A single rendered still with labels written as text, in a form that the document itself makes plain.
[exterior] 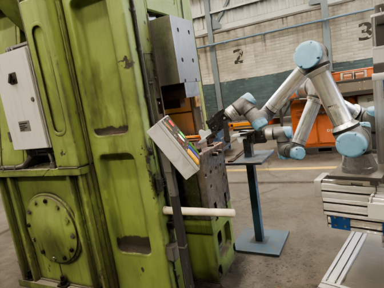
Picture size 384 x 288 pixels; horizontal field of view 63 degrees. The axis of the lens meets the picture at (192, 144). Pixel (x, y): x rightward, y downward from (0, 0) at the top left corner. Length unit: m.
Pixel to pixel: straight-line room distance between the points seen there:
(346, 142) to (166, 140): 0.76
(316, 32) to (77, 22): 8.01
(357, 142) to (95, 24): 1.53
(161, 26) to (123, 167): 0.90
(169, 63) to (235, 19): 8.29
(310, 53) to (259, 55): 8.30
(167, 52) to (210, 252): 1.32
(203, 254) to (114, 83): 1.27
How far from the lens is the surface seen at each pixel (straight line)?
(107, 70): 1.99
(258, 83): 9.74
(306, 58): 1.46
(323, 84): 1.47
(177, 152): 1.39
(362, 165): 1.62
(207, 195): 2.04
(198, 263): 2.31
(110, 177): 2.11
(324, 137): 5.53
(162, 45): 2.00
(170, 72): 1.97
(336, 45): 9.49
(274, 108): 1.69
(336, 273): 1.99
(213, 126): 1.61
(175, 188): 1.59
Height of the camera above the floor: 1.30
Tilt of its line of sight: 9 degrees down
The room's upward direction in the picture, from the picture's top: 9 degrees counter-clockwise
